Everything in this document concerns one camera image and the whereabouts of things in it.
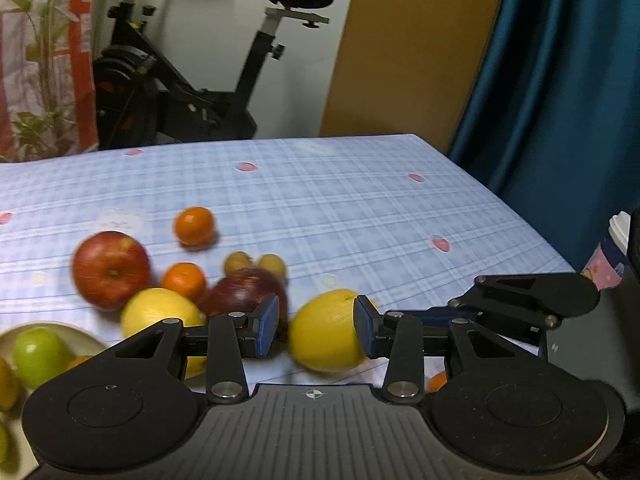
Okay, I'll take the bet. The dark purple mangosteen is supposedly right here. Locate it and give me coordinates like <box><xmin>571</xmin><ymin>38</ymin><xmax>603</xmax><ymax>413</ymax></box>
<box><xmin>196</xmin><ymin>266</ymin><xmax>288</xmax><ymax>336</ymax></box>

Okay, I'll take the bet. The small orange tangerine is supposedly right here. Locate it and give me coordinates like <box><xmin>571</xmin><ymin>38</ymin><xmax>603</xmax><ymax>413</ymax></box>
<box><xmin>160</xmin><ymin>262</ymin><xmax>207</xmax><ymax>304</ymax></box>
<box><xmin>172</xmin><ymin>207</ymin><xmax>216</xmax><ymax>247</ymax></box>

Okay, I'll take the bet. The yellow lemon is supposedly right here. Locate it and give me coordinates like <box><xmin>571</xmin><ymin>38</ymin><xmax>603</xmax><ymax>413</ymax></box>
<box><xmin>288</xmin><ymin>288</ymin><xmax>366</xmax><ymax>374</ymax></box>

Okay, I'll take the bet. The large yellow citrus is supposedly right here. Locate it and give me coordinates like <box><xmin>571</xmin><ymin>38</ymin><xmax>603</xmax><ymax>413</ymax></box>
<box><xmin>119</xmin><ymin>287</ymin><xmax>207</xmax><ymax>380</ymax></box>

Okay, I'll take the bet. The shiny green apple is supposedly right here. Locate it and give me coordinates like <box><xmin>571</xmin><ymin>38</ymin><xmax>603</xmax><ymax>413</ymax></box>
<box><xmin>13</xmin><ymin>327</ymin><xmax>75</xmax><ymax>390</ymax></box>

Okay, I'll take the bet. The left brown longan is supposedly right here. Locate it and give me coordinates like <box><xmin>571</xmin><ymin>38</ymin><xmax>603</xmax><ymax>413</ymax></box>
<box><xmin>222</xmin><ymin>252</ymin><xmax>253</xmax><ymax>276</ymax></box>

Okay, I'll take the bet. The brown longan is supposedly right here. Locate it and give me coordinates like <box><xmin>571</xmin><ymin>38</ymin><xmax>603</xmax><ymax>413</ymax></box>
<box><xmin>257</xmin><ymin>254</ymin><xmax>288</xmax><ymax>280</ymax></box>
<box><xmin>222</xmin><ymin>252</ymin><xmax>253</xmax><ymax>276</ymax></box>

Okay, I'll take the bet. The right brown longan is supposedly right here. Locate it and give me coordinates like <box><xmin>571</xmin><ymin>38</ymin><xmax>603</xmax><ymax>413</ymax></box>
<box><xmin>257</xmin><ymin>254</ymin><xmax>288</xmax><ymax>280</ymax></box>

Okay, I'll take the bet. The pink patterned cup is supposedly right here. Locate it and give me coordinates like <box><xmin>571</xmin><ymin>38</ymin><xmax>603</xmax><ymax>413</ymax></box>
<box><xmin>582</xmin><ymin>210</ymin><xmax>630</xmax><ymax>290</ymax></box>

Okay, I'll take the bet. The blue plaid bed sheet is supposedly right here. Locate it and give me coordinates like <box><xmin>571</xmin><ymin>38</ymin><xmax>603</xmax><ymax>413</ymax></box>
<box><xmin>1</xmin><ymin>134</ymin><xmax>568</xmax><ymax>344</ymax></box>

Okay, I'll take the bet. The large red apple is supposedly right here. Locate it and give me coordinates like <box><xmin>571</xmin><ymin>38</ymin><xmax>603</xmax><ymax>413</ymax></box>
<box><xmin>70</xmin><ymin>231</ymin><xmax>152</xmax><ymax>312</ymax></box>

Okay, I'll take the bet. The beige round plate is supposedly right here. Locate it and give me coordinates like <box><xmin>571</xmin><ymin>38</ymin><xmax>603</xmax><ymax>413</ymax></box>
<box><xmin>1</xmin><ymin>323</ymin><xmax>106</xmax><ymax>479</ymax></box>

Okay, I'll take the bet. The orange tangerine in plate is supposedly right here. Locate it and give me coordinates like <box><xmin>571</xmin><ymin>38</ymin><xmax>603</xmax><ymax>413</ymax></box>
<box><xmin>67</xmin><ymin>356</ymin><xmax>91</xmax><ymax>370</ymax></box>

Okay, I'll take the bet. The orange greenish citrus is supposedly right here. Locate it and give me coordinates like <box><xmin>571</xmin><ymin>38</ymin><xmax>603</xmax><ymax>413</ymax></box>
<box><xmin>0</xmin><ymin>356</ymin><xmax>21</xmax><ymax>412</ymax></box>

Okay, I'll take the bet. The green apple with dimple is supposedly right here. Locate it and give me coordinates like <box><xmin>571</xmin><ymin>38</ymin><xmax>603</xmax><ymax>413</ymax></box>
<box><xmin>0</xmin><ymin>425</ymin><xmax>11</xmax><ymax>464</ymax></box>

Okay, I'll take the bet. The black exercise bike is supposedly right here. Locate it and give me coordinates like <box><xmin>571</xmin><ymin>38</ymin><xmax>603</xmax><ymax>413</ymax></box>
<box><xmin>92</xmin><ymin>0</ymin><xmax>338</xmax><ymax>150</ymax></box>

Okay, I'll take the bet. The brown wooden board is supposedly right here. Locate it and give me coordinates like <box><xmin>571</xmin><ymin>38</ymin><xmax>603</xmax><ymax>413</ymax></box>
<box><xmin>320</xmin><ymin>0</ymin><xmax>501</xmax><ymax>152</ymax></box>

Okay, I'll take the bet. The printed chair plant backdrop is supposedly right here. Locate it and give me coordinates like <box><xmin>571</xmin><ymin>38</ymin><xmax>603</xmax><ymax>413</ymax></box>
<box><xmin>1</xmin><ymin>0</ymin><xmax>99</xmax><ymax>162</ymax></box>

